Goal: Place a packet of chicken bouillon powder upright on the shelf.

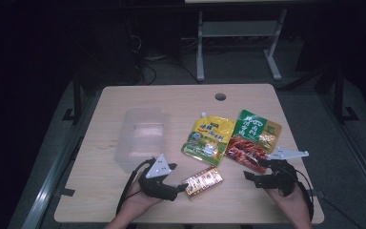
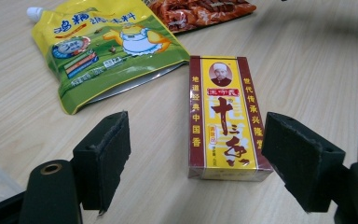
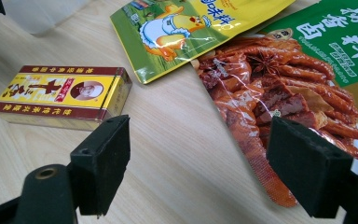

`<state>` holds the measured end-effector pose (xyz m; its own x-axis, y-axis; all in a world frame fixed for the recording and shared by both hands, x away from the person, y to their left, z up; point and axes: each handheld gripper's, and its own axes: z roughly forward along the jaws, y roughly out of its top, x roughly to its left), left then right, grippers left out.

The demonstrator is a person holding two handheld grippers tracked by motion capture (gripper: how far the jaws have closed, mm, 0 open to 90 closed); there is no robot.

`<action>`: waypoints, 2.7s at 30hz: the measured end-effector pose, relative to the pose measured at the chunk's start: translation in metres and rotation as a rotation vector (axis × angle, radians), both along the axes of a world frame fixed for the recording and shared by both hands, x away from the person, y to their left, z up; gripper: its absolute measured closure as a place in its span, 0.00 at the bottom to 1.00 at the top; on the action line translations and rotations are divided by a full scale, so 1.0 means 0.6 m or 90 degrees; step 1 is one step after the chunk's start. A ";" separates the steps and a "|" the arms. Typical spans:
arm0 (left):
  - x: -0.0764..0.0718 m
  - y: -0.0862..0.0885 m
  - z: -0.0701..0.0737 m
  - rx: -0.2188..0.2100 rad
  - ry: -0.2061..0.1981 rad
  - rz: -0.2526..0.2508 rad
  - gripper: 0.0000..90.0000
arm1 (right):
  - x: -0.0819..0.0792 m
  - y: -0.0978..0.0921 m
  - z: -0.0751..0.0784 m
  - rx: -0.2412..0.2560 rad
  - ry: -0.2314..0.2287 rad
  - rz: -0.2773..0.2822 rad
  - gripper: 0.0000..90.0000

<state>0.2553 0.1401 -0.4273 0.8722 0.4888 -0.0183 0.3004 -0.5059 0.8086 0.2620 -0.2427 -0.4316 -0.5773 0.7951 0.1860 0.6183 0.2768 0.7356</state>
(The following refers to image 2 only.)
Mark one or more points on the yellow green seasoning pouch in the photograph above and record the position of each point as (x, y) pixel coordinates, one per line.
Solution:
(105, 46)

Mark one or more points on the yellow and red spice box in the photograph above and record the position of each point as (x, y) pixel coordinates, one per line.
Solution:
(227, 124)

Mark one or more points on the red snack packet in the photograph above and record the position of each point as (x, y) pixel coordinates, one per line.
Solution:
(199, 14)

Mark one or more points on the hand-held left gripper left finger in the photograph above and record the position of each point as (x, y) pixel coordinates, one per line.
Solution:
(105, 161)

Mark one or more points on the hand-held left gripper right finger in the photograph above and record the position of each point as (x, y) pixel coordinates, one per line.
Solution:
(301, 161)

